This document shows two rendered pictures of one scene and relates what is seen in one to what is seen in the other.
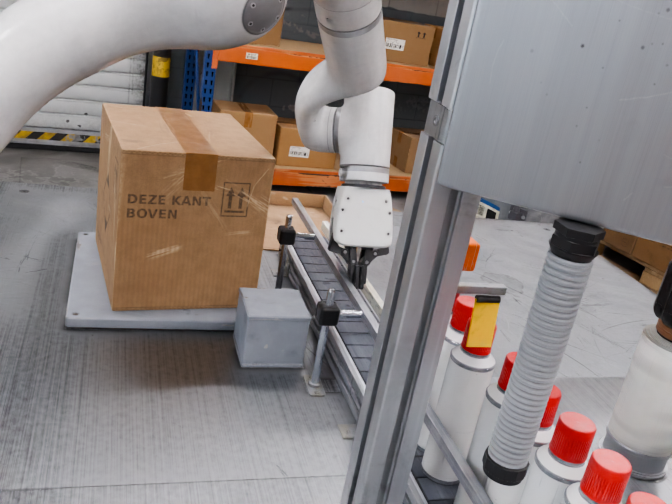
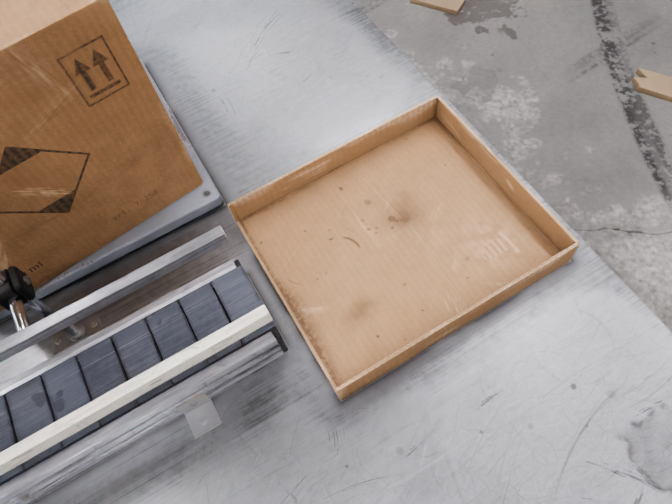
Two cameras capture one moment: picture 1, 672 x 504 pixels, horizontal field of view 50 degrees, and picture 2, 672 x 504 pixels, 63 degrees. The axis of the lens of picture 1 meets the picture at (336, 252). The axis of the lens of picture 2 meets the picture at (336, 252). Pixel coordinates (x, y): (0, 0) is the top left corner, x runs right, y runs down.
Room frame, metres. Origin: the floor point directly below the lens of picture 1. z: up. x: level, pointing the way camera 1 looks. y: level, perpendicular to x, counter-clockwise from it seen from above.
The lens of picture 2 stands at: (1.52, -0.19, 1.40)
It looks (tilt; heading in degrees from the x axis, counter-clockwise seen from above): 61 degrees down; 89
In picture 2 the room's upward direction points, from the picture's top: 11 degrees counter-clockwise
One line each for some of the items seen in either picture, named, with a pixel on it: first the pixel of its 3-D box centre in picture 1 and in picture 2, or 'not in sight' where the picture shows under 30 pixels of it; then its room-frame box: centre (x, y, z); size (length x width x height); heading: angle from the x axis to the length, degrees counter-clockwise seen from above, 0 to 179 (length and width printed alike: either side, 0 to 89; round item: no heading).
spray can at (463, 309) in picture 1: (450, 375); not in sight; (0.77, -0.17, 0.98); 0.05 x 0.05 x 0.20
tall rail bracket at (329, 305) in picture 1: (336, 338); not in sight; (0.94, -0.02, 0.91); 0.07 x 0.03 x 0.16; 109
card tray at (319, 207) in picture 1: (288, 219); (394, 231); (1.60, 0.13, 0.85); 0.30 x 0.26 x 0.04; 19
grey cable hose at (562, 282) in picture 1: (538, 358); not in sight; (0.47, -0.16, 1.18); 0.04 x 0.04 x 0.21
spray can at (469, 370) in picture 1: (461, 399); not in sight; (0.72, -0.17, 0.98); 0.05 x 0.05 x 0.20
